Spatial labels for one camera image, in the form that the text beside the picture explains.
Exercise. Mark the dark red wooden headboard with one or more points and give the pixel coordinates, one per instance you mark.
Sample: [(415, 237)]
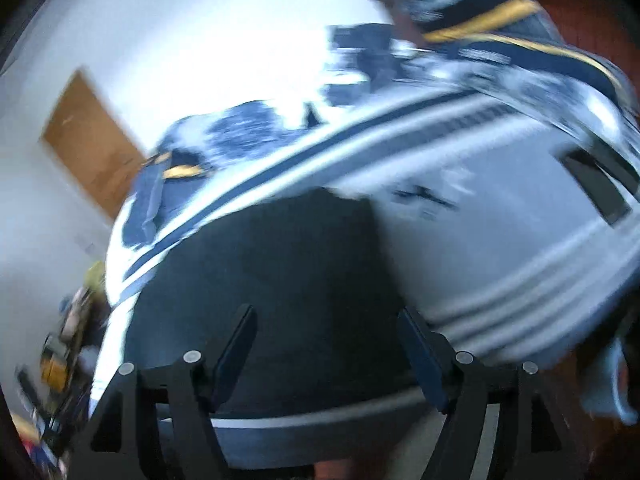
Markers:
[(575, 0)]

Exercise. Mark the blue white tree-print duvet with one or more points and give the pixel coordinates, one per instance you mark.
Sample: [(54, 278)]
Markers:
[(240, 125)]

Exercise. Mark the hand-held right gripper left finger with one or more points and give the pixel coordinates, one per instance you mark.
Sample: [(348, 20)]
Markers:
[(232, 355)]

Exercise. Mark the cluttered dark side table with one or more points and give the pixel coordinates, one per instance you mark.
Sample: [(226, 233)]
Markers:
[(70, 410)]

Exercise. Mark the brown wooden door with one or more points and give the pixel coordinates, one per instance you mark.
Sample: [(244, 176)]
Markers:
[(90, 145)]

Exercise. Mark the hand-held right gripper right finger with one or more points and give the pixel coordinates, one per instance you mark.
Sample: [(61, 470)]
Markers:
[(425, 360)]

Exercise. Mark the yellow container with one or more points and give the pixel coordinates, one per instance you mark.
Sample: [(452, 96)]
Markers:
[(55, 367)]

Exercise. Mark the black puffer jacket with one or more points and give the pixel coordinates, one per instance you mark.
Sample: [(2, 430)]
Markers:
[(300, 285)]

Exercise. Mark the tree-print pillow with yellow stripe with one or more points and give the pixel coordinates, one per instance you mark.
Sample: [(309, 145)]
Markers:
[(475, 10), (550, 75)]

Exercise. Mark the yellow plastic bag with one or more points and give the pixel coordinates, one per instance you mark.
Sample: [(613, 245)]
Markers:
[(96, 280)]

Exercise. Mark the black smartphone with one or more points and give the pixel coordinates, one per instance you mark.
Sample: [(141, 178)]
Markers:
[(597, 187)]

